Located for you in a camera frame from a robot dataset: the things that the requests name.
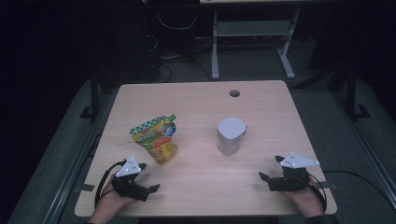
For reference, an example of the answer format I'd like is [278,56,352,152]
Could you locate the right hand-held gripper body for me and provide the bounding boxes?
[267,151,320,192]

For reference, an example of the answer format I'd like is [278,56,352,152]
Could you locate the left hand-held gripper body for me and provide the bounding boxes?
[111,155,150,203]

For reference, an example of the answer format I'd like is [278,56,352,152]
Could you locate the yellow refill pouch green cap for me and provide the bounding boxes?
[129,114,178,165]

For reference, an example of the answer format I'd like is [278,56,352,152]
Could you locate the person's right hand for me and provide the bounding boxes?
[281,181,325,218]

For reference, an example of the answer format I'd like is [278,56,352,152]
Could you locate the person's left hand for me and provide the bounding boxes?
[99,181,137,213]

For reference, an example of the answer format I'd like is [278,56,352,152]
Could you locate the black metal stand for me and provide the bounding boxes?
[79,70,101,122]
[329,62,372,122]

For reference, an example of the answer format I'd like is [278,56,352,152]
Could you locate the left hand-held gripper black cable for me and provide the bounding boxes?
[94,159,128,207]

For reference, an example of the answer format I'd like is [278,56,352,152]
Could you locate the hand-held gripper black cable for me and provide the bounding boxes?
[94,159,128,207]
[306,172,328,213]

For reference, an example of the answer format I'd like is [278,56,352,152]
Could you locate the right hand-held gripper black cable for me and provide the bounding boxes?
[306,172,328,213]

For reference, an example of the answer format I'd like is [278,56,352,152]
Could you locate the grey metal rail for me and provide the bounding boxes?
[330,90,396,209]
[43,92,115,224]

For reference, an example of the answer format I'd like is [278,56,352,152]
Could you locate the long black floor cable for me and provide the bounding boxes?
[321,170,396,203]

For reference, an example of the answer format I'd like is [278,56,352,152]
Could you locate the white metal desk frame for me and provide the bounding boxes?
[199,0,302,80]

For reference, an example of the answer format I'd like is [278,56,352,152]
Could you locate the white hanging cable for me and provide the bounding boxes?
[156,11,200,32]

